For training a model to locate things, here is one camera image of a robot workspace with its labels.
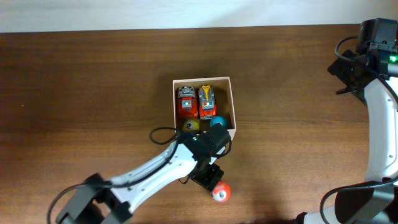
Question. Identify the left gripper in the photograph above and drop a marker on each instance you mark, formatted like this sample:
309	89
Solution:
209	182

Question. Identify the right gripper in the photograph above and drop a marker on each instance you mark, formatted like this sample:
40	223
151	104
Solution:
341	68

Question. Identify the orange toy ball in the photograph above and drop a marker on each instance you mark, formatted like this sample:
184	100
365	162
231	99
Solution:
221	192

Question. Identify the yellow toy ball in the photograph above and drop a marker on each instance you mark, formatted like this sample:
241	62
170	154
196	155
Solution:
191	125

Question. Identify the blue toy ball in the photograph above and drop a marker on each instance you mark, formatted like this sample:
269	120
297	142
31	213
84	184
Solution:
219	120

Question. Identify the red toy truck grey top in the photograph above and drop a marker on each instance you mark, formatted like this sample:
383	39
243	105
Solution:
187	102

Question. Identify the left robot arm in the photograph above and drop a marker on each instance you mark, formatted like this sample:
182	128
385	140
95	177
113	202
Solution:
189	154

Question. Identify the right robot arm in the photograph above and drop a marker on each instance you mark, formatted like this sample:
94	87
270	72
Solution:
374	200

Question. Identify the white cardboard box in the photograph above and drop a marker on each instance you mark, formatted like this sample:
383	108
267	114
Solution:
223	99

